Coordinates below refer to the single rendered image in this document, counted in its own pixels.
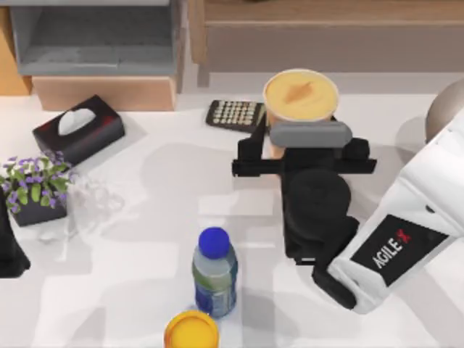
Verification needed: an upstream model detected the blue capped clear bottle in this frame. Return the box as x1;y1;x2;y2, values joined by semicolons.
191;226;239;320

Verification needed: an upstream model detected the black tissue box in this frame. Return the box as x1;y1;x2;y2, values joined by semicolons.
32;94;126;166

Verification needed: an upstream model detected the pale wooden drawer front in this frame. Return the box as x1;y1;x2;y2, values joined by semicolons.
31;75;178;112

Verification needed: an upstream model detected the orange paper cup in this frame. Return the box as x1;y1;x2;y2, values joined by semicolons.
262;68;340;160

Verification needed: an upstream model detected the purple flower plant pot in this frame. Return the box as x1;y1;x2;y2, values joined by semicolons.
0;150;79;228

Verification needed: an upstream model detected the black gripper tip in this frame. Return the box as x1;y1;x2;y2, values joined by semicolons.
0;188;32;280

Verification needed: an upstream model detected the black calculator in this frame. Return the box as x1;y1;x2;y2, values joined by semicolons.
205;99;268;135

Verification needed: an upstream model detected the pale grey rounded box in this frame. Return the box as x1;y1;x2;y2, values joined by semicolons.
270;121;353;149

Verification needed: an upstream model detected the white tissue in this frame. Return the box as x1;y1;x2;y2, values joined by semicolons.
57;107;97;137

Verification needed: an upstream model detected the wooden cupboard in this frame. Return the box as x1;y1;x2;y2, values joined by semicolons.
0;6;34;97

